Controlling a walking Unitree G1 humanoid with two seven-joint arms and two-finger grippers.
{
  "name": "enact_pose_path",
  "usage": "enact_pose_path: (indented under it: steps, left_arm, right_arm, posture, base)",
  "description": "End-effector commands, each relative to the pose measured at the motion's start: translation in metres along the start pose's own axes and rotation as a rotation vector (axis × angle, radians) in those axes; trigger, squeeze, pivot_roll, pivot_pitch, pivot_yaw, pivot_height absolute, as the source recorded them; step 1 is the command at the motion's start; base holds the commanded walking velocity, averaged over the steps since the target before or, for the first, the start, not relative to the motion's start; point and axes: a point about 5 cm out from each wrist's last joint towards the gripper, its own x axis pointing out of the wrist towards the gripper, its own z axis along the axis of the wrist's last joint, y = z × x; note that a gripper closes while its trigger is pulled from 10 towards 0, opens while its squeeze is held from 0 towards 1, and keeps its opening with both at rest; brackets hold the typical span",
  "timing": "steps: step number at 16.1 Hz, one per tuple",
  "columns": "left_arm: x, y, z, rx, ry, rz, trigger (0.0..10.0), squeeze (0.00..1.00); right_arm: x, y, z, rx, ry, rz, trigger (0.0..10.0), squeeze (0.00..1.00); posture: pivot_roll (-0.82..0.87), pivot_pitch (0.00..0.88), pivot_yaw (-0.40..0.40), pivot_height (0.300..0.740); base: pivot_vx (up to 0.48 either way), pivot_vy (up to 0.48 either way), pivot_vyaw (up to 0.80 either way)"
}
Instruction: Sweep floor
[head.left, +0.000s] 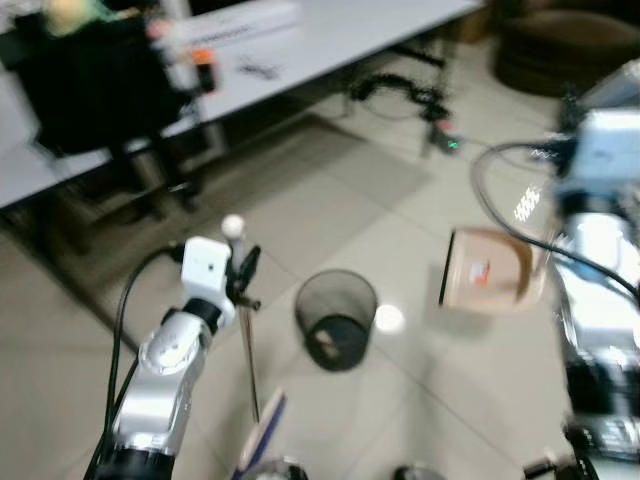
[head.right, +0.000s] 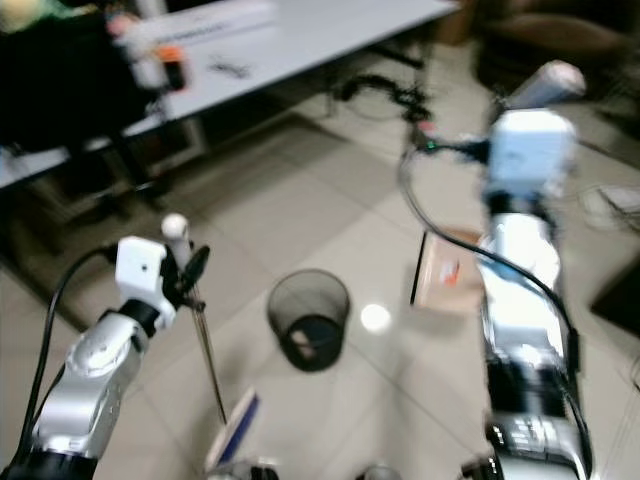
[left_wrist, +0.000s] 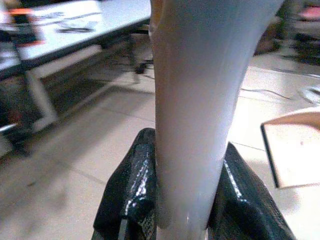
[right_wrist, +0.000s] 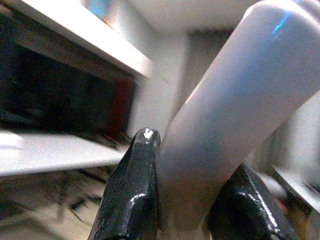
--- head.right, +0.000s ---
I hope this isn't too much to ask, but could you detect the yellow and green object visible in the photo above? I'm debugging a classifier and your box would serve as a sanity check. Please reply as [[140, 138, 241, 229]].
[[0, 0, 73, 29]]

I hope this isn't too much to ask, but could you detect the dark floor mat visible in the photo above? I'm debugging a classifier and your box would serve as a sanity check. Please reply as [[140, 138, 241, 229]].
[[592, 258, 640, 339]]

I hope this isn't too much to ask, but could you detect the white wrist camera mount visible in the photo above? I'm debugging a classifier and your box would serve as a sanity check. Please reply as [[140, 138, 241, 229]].
[[115, 236, 170, 303], [488, 108, 578, 198]]

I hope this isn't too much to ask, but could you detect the white floor cable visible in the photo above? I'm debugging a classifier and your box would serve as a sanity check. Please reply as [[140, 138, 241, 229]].
[[578, 183, 640, 239]]

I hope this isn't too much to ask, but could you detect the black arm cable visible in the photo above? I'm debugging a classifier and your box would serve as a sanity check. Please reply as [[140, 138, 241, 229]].
[[5, 244, 121, 479], [397, 138, 593, 471]]

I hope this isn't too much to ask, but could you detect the black power strip green light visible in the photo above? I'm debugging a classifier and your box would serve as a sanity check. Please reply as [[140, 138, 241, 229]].
[[407, 114, 449, 157]]

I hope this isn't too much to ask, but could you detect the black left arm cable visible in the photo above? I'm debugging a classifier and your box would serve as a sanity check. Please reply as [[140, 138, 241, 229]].
[[5, 244, 121, 479]]

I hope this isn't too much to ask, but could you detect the long white box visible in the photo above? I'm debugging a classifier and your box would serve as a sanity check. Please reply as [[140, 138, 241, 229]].
[[130, 0, 281, 56]]

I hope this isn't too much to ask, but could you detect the orange and black small device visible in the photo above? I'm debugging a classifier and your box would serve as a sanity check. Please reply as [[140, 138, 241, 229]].
[[158, 45, 189, 93]]

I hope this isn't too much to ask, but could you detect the thin-handled broom with white knob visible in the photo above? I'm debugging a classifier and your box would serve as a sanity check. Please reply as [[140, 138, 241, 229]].
[[162, 213, 262, 477]]

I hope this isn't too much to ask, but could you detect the white long table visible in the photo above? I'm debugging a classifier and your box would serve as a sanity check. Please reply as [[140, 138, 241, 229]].
[[0, 0, 459, 191]]

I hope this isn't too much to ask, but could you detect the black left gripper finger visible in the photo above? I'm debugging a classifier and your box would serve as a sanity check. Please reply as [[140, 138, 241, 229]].
[[181, 246, 212, 289]]

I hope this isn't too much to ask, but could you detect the beige long-handled dustpan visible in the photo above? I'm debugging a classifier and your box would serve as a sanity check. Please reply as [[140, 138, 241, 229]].
[[411, 58, 589, 315]]

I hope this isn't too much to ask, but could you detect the black mesh waste bin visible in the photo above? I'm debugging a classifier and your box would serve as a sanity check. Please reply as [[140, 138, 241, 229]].
[[266, 269, 352, 374]]

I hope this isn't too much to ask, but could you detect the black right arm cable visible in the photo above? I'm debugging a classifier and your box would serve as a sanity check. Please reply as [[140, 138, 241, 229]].
[[397, 138, 593, 471]]

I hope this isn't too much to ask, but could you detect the black office chair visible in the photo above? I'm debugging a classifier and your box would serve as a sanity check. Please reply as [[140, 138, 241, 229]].
[[0, 10, 176, 216]]

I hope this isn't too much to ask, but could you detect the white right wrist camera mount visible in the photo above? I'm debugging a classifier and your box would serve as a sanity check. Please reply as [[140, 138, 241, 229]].
[[488, 108, 578, 198]]

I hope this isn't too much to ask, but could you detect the dark brown round pouf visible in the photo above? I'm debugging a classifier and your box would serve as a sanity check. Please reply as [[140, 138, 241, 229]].
[[473, 8, 640, 99]]

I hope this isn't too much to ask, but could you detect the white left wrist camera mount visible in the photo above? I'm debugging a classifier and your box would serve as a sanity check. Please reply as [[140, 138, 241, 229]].
[[115, 236, 170, 303]]

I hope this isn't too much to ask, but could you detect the black floor cable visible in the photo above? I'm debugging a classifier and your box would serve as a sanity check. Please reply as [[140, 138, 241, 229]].
[[333, 71, 423, 123]]

